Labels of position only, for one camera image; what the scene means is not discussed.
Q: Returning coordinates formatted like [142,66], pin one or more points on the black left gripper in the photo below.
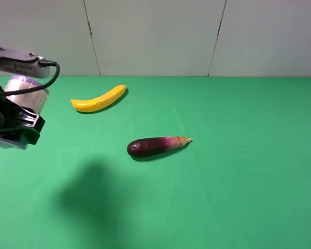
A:
[18,124]

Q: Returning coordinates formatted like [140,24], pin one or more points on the yellow banana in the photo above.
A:
[101,102]

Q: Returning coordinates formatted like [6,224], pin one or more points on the purple eggplant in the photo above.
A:
[156,145]

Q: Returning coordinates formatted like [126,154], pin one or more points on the green table cloth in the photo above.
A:
[243,182]

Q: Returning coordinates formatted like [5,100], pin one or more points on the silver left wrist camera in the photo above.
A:
[22,63]

